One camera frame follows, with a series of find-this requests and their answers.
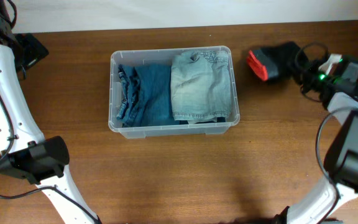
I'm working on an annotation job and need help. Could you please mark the blue denim jeans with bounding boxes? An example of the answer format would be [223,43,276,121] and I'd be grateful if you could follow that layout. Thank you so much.
[116,64,180,128]

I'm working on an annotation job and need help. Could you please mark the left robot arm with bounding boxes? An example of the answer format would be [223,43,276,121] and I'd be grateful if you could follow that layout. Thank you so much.
[0,0,101,223]

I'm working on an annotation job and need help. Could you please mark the light grey jeans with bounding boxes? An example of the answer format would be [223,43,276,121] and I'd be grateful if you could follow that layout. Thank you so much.
[170,50,232,123]

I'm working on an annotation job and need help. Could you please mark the black shorts red waistband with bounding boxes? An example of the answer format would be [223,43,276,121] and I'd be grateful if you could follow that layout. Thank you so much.
[246,41,301,82]

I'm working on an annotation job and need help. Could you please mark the dark teal shirt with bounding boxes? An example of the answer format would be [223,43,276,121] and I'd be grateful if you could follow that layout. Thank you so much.
[179,117,226,124]

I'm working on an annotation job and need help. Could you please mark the clear plastic storage bin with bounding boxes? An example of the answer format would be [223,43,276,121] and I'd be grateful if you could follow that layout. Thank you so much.
[108,45,241,139]

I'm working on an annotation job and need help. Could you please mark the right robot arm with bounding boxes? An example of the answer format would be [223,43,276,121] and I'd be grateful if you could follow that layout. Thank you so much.
[272,72,358,223]

